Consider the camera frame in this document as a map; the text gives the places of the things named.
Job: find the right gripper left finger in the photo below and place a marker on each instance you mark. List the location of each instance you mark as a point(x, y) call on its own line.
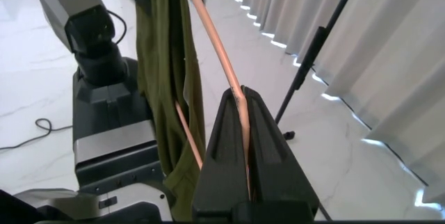
point(222, 168)

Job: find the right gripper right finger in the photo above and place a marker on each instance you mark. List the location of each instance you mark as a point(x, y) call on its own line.
point(278, 175)

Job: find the green shirt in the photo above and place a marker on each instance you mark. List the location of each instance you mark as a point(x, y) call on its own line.
point(160, 78)

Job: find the pink clothes hanger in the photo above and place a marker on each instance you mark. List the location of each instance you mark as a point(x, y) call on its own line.
point(222, 53)

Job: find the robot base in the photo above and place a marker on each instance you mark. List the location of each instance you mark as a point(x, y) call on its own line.
point(111, 147)

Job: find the black clothes rack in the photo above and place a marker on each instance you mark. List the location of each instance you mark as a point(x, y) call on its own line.
point(313, 53)

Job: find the white curtain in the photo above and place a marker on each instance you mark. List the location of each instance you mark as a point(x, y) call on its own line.
point(382, 43)

